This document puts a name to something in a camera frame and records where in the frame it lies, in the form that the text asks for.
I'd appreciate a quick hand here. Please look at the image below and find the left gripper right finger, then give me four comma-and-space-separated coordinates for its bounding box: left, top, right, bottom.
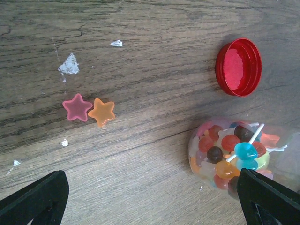
237, 168, 300, 225

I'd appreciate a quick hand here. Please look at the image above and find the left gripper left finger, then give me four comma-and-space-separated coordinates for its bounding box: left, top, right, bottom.
0, 170, 69, 225

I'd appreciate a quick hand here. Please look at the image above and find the red jar lid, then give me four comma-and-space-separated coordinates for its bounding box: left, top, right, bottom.
215, 38, 262, 97

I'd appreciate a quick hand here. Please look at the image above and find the spilled pink star candy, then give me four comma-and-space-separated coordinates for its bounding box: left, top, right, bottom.
62, 93, 93, 122

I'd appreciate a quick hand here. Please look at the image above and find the clear plastic jar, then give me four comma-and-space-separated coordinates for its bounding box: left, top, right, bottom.
187, 118, 300, 199

